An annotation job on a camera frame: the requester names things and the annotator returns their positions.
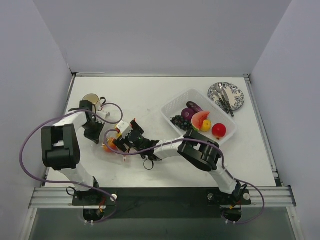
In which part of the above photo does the fake watermelon slice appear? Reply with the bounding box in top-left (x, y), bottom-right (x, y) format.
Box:
top-left (191, 111), bottom-right (210, 131)

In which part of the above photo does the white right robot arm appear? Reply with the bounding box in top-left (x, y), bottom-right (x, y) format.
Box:
top-left (112, 120), bottom-right (241, 204)

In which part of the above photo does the purple fake onion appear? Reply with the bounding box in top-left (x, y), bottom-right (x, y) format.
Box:
top-left (181, 107), bottom-right (195, 121)

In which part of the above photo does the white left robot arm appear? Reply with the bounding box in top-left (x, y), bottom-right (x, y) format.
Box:
top-left (41, 100), bottom-right (104, 206)

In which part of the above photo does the fake red apple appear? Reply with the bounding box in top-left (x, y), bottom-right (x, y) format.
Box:
top-left (211, 123), bottom-right (227, 138)

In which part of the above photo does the aluminium front rail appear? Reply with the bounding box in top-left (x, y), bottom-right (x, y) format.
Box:
top-left (29, 186), bottom-right (297, 209)

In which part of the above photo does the fake yellow lemon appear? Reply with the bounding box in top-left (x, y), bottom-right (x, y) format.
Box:
top-left (200, 119), bottom-right (212, 132)

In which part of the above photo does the metal spoon dark handle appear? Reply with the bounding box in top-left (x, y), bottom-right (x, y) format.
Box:
top-left (216, 83), bottom-right (230, 114)

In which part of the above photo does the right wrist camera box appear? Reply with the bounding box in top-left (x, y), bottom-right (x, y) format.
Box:
top-left (116, 120), bottom-right (133, 139)

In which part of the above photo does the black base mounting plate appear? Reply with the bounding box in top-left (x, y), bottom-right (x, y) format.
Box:
top-left (70, 187), bottom-right (252, 222)

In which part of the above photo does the white plastic basket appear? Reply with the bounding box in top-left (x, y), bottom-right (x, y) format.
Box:
top-left (160, 88), bottom-right (238, 145)

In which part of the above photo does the cream mug black handle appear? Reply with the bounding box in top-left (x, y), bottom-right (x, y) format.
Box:
top-left (82, 93), bottom-right (106, 111)

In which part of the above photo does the fake purple eggplant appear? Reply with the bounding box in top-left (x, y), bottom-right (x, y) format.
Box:
top-left (186, 101), bottom-right (203, 113)

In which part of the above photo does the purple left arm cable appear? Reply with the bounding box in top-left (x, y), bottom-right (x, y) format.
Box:
top-left (19, 102), bottom-right (123, 223)

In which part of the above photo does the fake dark grape bunch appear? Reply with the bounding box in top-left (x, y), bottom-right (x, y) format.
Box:
top-left (170, 115), bottom-right (196, 131)

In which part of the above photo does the blue floral plate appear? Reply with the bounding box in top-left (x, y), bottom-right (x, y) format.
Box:
top-left (207, 82), bottom-right (245, 113)

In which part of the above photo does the metal fork dark handle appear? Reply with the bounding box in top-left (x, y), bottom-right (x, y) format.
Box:
top-left (214, 84), bottom-right (234, 118)

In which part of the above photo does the clear zip bag orange seal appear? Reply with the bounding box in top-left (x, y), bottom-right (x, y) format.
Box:
top-left (101, 118), bottom-right (137, 162)

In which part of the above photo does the fake orange persimmon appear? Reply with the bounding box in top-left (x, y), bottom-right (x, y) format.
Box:
top-left (102, 137), bottom-right (118, 153)

